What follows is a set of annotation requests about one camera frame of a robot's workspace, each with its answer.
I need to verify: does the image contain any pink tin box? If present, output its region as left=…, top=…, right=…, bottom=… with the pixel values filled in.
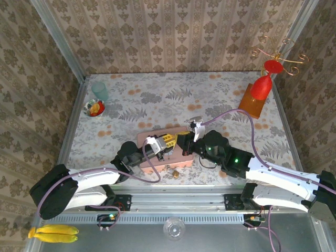
left=136, top=126, right=195, bottom=174

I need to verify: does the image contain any orange translucent block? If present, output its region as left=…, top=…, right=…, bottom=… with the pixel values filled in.
left=238, top=83, right=267, bottom=120

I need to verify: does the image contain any red orange toy fruit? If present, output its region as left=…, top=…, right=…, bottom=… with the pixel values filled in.
left=89, top=102, right=105, bottom=116

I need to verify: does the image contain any small patterned bowl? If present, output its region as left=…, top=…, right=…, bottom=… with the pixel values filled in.
left=83, top=98, right=107, bottom=118

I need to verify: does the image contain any small circuit board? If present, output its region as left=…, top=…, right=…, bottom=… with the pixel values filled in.
left=243, top=214, right=266, bottom=228
left=97, top=214, right=118, bottom=228

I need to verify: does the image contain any teal translucent cup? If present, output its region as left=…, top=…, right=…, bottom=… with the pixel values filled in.
left=91, top=81, right=109, bottom=102

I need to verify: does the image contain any red plastic goblet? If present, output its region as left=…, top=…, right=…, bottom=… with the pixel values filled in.
left=249, top=59, right=285, bottom=101

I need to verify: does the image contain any clear glass dome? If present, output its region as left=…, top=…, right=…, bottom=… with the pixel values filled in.
left=162, top=217, right=186, bottom=242

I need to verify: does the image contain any yellow toy banana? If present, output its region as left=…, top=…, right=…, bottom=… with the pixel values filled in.
left=36, top=224, right=80, bottom=236
left=27, top=227, right=79, bottom=244

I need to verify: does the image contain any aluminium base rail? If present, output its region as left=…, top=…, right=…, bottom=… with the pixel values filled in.
left=109, top=186, right=249, bottom=212

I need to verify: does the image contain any short purple base cable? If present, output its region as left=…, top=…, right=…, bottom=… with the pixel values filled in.
left=99, top=204, right=122, bottom=232

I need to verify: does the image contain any perforated metal cable duct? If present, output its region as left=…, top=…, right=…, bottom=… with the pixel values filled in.
left=46, top=212, right=260, bottom=224

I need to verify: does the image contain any long purple base cable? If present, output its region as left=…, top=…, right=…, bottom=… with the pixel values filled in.
left=261, top=204, right=282, bottom=252

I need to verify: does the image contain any gold wire stand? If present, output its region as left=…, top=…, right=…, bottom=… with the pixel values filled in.
left=250, top=36, right=309, bottom=76

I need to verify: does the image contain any aluminium frame post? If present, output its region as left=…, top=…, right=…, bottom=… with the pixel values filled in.
left=30, top=0, right=88, bottom=82
left=281, top=0, right=320, bottom=65

